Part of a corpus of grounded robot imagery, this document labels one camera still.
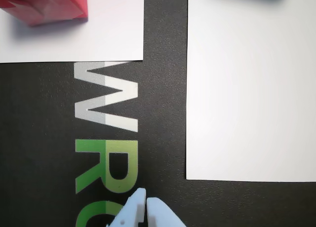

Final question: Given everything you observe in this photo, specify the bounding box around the black mat with WROB print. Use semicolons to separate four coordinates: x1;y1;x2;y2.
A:
0;0;316;227

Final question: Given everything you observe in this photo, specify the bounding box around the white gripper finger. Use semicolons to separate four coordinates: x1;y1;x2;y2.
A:
146;196;187;227
106;187;147;227

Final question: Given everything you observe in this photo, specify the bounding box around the white sheet labelled 1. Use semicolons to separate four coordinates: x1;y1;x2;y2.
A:
0;0;145;64

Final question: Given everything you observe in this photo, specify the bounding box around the white sheet labelled HOME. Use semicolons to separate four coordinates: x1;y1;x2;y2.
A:
185;0;316;183

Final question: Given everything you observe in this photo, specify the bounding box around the red paper box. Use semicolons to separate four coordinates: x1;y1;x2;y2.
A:
0;0;89;27

